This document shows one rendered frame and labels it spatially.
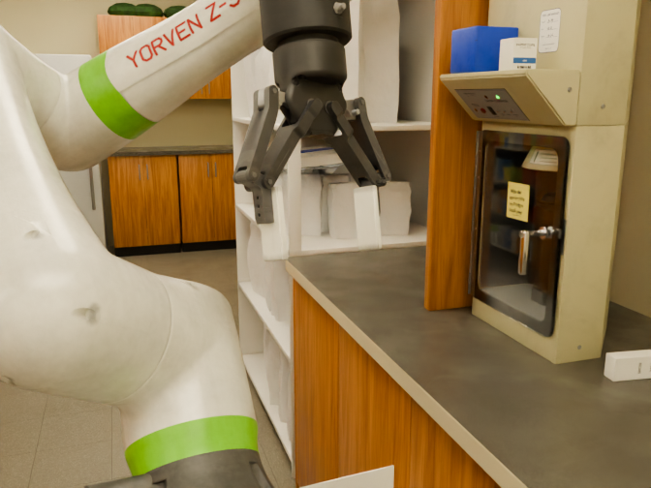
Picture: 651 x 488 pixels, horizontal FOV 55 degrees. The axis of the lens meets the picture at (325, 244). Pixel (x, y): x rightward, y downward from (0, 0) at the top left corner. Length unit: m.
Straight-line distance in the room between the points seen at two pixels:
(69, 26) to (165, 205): 1.85
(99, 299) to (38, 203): 0.12
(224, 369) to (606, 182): 0.90
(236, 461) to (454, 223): 1.08
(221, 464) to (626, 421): 0.77
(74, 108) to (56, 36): 5.68
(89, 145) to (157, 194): 5.15
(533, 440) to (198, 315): 0.63
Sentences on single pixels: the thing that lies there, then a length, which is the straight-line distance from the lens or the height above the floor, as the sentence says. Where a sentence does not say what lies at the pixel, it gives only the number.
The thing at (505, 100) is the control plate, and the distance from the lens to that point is 1.32.
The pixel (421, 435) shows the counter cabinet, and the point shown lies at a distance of 1.32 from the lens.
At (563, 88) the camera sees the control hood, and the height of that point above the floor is 1.48.
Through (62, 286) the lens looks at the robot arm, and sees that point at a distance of 0.52.
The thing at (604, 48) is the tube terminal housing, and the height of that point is 1.55.
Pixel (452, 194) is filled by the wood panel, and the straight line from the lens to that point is 1.56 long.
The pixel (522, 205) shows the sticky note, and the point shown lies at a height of 1.24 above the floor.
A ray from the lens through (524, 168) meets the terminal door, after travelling 1.37.
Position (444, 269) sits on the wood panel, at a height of 1.04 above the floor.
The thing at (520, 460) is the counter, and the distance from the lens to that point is 1.03.
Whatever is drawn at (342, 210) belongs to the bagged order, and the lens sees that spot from 2.44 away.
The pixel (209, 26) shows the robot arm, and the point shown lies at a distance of 0.83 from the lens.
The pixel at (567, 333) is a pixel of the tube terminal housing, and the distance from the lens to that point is 1.36.
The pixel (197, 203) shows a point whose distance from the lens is 6.11.
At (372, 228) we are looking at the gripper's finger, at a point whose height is 1.32.
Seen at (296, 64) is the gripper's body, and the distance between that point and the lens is 0.64.
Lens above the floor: 1.46
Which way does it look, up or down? 13 degrees down
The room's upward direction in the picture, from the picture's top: straight up
